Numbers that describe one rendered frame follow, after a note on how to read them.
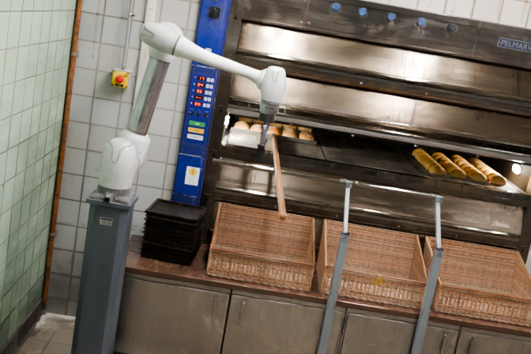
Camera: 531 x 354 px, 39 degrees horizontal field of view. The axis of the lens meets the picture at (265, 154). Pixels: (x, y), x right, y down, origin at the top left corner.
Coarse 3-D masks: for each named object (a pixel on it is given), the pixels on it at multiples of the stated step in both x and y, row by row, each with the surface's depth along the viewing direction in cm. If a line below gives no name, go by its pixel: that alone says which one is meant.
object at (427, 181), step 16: (224, 144) 426; (288, 160) 425; (304, 160) 425; (320, 160) 426; (384, 176) 427; (400, 176) 427; (416, 176) 428; (480, 192) 429; (496, 192) 429; (512, 192) 430
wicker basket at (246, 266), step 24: (240, 216) 426; (264, 216) 427; (288, 216) 427; (216, 240) 425; (240, 240) 426; (264, 240) 426; (288, 240) 426; (312, 240) 407; (216, 264) 385; (240, 264) 408; (264, 264) 415; (288, 264) 423; (312, 264) 385; (288, 288) 387
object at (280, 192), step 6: (276, 138) 455; (276, 144) 436; (276, 150) 417; (276, 156) 401; (276, 162) 387; (276, 168) 374; (276, 174) 363; (276, 180) 352; (282, 186) 339; (282, 192) 328; (282, 198) 317; (282, 204) 308; (282, 210) 299; (282, 216) 294
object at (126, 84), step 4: (116, 68) 412; (112, 72) 408; (116, 72) 408; (120, 72) 408; (124, 72) 408; (128, 72) 408; (112, 76) 408; (116, 76) 408; (128, 76) 408; (112, 80) 409; (124, 80) 409; (128, 80) 409; (112, 84) 409; (116, 84) 409; (120, 84) 409; (124, 84) 409; (128, 84) 410; (124, 88) 410; (128, 88) 411
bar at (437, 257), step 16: (224, 160) 387; (304, 176) 388; (320, 176) 389; (400, 192) 390; (416, 192) 390; (336, 256) 377; (432, 256) 377; (336, 272) 375; (432, 272) 375; (336, 288) 377; (432, 288) 377; (320, 336) 386; (416, 336) 382; (320, 352) 384; (416, 352) 383
